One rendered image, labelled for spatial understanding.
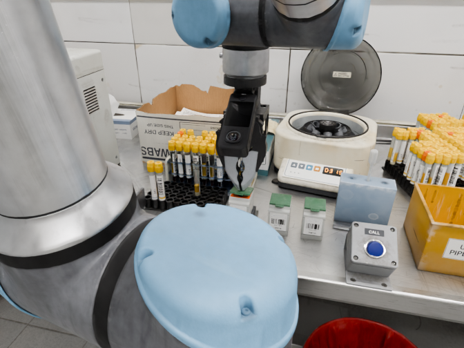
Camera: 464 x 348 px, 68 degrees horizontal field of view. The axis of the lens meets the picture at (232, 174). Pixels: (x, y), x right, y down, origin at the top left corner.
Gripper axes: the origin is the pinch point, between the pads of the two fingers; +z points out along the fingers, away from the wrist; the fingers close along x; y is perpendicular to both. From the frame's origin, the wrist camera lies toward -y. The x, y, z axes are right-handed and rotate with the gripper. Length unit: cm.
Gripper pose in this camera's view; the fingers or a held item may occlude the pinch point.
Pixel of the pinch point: (240, 186)
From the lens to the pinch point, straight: 64.2
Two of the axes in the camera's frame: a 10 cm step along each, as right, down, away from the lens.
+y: 2.6, -4.6, 8.5
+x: -9.6, -1.3, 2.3
